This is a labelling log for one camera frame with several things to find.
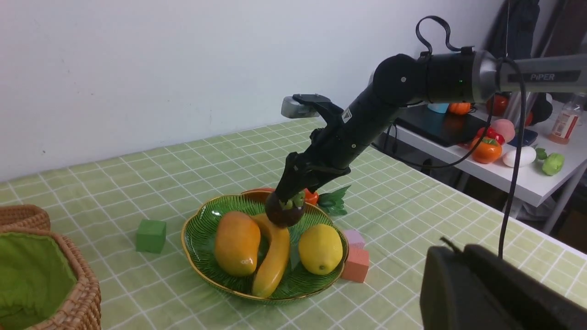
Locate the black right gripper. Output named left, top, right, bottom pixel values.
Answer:
left=275, top=124, right=367, bottom=204

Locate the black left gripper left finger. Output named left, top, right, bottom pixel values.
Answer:
left=420, top=246, right=527, bottom=330

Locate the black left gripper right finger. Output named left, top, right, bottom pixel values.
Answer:
left=463, top=244, right=587, bottom=330

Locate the purple mangosteen with green leaves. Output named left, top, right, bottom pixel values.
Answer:
left=265, top=184, right=353, bottom=229

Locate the yellow lemon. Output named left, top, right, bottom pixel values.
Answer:
left=298, top=224, right=343, bottom=275

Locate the orange yellow mango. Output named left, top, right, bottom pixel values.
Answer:
left=214, top=211, right=261, bottom=277

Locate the yellow banana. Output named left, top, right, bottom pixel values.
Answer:
left=251, top=214, right=291, bottom=299

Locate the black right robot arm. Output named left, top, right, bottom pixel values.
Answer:
left=275, top=51, right=587, bottom=202

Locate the orange red carrot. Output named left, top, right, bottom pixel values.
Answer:
left=241, top=187, right=319, bottom=205

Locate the pink purple foam block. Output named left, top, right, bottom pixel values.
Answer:
left=343, top=230, right=365, bottom=249

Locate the salmon orange foam block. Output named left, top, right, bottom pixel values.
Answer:
left=340, top=246, right=370, bottom=283

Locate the green glass leaf plate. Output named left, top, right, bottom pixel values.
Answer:
left=182, top=192, right=349, bottom=305

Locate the white side table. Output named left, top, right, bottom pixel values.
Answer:
left=398, top=101, right=587, bottom=234

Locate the green toy vegetable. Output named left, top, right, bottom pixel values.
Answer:
left=542, top=153, right=565, bottom=176

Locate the orange toy pumpkin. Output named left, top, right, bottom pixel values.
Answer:
left=469, top=137, right=503, bottom=164

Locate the white toy egg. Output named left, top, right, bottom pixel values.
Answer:
left=502, top=146, right=537, bottom=168

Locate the black laptop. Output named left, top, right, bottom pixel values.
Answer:
left=395, top=105, right=486, bottom=148

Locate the green foam cube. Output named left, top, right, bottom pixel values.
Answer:
left=135, top=219, right=167, bottom=253

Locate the red toy pepper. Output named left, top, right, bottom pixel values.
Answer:
left=476, top=127, right=506, bottom=145

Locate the pink toy peach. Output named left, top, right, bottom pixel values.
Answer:
left=491, top=119, right=516, bottom=143

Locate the green checkered tablecloth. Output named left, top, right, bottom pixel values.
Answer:
left=0, top=117, right=587, bottom=330

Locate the clear plastic bottle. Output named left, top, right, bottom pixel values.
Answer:
left=548, top=93, right=587, bottom=144

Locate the woven wicker basket lid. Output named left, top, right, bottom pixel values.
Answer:
left=0, top=204, right=51, bottom=231

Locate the woven wicker basket green lining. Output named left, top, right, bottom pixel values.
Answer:
left=0, top=227, right=101, bottom=330

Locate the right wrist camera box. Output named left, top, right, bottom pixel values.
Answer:
left=281, top=94, right=343, bottom=125

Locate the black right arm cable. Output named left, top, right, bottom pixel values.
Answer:
left=385, top=16, right=528, bottom=259

